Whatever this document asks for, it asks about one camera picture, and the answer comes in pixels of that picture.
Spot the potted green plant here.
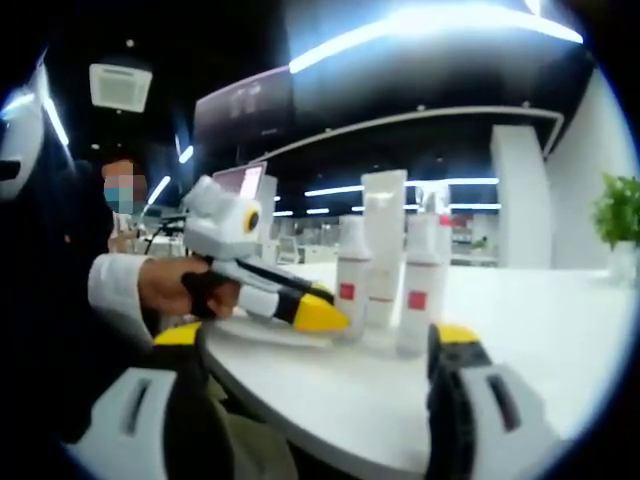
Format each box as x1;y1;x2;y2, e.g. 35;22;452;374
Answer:
591;171;640;287

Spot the long ceiling light strip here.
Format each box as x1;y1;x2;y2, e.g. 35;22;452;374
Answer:
288;3;585;75

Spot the dark hanging display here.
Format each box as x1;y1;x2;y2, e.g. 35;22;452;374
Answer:
191;71;295;172

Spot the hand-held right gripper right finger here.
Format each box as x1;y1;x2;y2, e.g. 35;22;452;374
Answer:
427;323;571;480

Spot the white skincare tube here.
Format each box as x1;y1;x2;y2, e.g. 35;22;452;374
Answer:
359;168;410;330

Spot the white skincare bottle red label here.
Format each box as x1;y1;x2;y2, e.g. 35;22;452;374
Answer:
333;213;375;342
396;213;447;360

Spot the open laptop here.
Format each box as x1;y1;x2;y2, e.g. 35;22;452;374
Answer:
211;161;270;202

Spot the ceiling air conditioner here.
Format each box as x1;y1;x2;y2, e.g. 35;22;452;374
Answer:
87;61;155;110

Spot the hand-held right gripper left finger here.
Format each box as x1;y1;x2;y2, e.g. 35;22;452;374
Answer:
64;322;236;480

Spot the white worn device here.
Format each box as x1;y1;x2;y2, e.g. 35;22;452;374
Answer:
0;63;47;202

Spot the person's left hand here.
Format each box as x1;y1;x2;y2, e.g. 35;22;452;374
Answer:
141;256;237;320

